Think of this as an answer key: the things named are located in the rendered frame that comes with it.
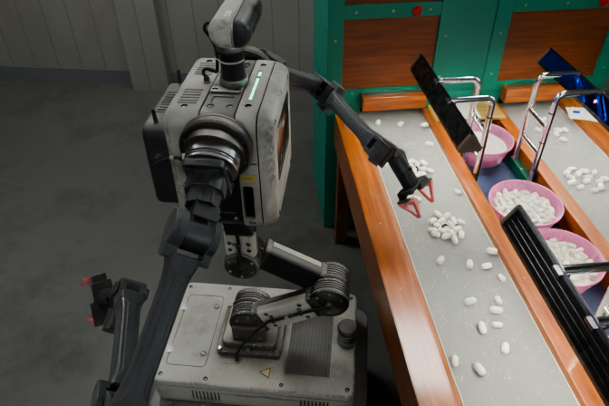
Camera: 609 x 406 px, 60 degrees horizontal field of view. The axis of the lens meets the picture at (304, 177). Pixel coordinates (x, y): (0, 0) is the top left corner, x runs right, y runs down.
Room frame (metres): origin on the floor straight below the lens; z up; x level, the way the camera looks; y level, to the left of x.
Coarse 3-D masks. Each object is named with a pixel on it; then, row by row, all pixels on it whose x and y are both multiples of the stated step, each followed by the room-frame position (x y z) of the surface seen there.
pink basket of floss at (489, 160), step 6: (492, 126) 2.05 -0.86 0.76; (498, 126) 2.03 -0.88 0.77; (492, 132) 2.04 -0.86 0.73; (498, 132) 2.02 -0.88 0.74; (504, 132) 2.00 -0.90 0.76; (504, 138) 1.98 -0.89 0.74; (510, 138) 1.95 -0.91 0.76; (510, 144) 1.92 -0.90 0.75; (468, 156) 1.86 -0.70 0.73; (474, 156) 1.84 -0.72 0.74; (486, 156) 1.82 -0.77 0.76; (492, 156) 1.82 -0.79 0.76; (498, 156) 1.83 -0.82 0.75; (504, 156) 1.86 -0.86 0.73; (468, 162) 1.87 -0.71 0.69; (474, 162) 1.85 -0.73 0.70; (486, 162) 1.84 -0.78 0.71; (492, 162) 1.84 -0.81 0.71; (498, 162) 1.86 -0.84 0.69; (486, 168) 1.85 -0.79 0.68
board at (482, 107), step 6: (462, 102) 2.24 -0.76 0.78; (480, 102) 2.24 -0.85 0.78; (486, 102) 2.24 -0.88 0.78; (480, 108) 2.19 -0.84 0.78; (486, 108) 2.19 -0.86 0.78; (498, 108) 2.18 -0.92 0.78; (432, 114) 2.13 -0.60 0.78; (480, 114) 2.13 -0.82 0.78; (486, 114) 2.13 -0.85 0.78; (498, 114) 2.13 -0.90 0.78; (504, 114) 2.13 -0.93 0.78; (438, 120) 2.08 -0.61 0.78; (480, 120) 2.09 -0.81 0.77
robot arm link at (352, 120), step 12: (336, 84) 1.74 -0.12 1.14; (336, 96) 1.69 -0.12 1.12; (324, 108) 1.70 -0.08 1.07; (336, 108) 1.64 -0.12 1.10; (348, 108) 1.62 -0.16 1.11; (348, 120) 1.56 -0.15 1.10; (360, 120) 1.54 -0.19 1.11; (360, 132) 1.48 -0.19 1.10; (372, 132) 1.45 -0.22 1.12; (372, 144) 1.43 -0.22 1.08; (384, 144) 1.39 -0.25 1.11; (372, 156) 1.38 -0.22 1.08; (384, 156) 1.38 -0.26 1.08
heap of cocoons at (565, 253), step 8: (552, 240) 1.33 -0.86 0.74; (552, 248) 1.30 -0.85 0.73; (560, 248) 1.31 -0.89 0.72; (568, 248) 1.30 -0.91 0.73; (560, 256) 1.25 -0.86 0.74; (568, 256) 1.25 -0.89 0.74; (576, 256) 1.25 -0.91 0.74; (584, 256) 1.25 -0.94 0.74; (568, 264) 1.22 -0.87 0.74; (576, 280) 1.16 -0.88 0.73; (584, 280) 1.16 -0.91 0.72; (592, 280) 1.16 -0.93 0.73
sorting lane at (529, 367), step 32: (384, 128) 2.08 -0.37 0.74; (416, 128) 2.07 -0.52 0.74; (416, 160) 1.82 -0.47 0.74; (416, 192) 1.61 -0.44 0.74; (448, 192) 1.60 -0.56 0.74; (416, 224) 1.42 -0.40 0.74; (480, 224) 1.42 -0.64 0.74; (416, 256) 1.26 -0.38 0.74; (448, 256) 1.26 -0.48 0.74; (480, 256) 1.26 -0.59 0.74; (448, 288) 1.12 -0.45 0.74; (480, 288) 1.12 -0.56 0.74; (512, 288) 1.12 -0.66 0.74; (448, 320) 1.00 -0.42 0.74; (480, 320) 1.00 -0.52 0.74; (512, 320) 1.00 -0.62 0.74; (448, 352) 0.89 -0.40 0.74; (480, 352) 0.89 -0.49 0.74; (512, 352) 0.89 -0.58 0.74; (544, 352) 0.89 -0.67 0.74; (480, 384) 0.79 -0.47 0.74; (512, 384) 0.79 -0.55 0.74; (544, 384) 0.79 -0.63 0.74
